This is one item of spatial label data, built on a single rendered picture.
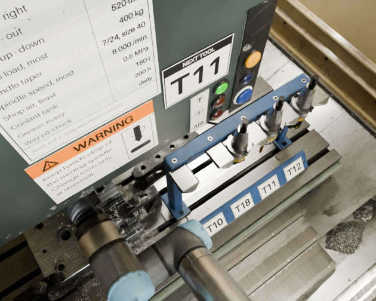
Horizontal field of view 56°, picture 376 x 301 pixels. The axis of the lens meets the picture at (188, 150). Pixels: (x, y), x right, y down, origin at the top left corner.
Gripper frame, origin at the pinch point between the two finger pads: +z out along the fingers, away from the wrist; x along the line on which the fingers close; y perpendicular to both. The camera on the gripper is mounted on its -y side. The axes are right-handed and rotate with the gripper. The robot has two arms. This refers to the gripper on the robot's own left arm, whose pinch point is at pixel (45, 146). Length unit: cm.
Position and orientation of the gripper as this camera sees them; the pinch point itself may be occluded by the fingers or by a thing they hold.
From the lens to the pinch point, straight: 75.7
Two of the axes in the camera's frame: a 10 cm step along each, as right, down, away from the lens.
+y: -0.2, 4.5, 8.9
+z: -5.7, -7.4, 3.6
